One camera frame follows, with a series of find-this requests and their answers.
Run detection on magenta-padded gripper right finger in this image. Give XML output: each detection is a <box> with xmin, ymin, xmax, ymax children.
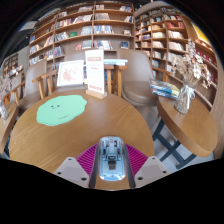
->
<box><xmin>122</xmin><ymin>143</ymin><xmax>172</xmax><ymax>190</ymax></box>

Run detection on small distant bookshelf unit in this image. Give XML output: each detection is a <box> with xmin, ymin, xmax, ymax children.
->
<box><xmin>1</xmin><ymin>53</ymin><xmax>19</xmax><ymax>78</ymax></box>

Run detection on white framed floral picture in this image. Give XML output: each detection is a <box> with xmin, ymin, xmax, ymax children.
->
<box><xmin>56</xmin><ymin>59</ymin><xmax>85</xmax><ymax>88</ymax></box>

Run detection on curved wooden bookshelf unit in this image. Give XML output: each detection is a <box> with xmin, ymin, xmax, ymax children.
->
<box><xmin>133</xmin><ymin>6</ymin><xmax>224</xmax><ymax>158</ymax></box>

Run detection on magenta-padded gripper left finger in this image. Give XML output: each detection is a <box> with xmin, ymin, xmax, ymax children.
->
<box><xmin>53</xmin><ymin>143</ymin><xmax>101</xmax><ymax>190</ymax></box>

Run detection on teal stacked books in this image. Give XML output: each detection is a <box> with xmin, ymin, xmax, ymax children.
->
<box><xmin>103</xmin><ymin>58</ymin><xmax>129</xmax><ymax>67</ymax></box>

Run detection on round wooden side table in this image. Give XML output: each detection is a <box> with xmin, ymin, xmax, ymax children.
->
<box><xmin>151</xmin><ymin>95</ymin><xmax>219</xmax><ymax>169</ymax></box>
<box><xmin>0</xmin><ymin>101</ymin><xmax>19</xmax><ymax>158</ymax></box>

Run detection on white sign on wooden stand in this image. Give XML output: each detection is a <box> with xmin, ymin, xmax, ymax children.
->
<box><xmin>84</xmin><ymin>49</ymin><xmax>108</xmax><ymax>100</ymax></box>

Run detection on stack of colourful books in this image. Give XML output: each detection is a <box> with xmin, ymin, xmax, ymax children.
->
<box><xmin>149</xmin><ymin>78</ymin><xmax>181</xmax><ymax>100</ymax></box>

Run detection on wide wooden bookshelf unit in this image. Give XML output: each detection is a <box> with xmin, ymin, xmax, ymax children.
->
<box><xmin>28</xmin><ymin>1</ymin><xmax>136</xmax><ymax>68</ymax></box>

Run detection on green smiley mouse pad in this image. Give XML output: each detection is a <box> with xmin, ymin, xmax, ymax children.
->
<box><xmin>35</xmin><ymin>94</ymin><xmax>88</xmax><ymax>127</ymax></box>

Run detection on transparent computer mouse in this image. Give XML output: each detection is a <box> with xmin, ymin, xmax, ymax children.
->
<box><xmin>96</xmin><ymin>135</ymin><xmax>127</xmax><ymax>182</ymax></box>

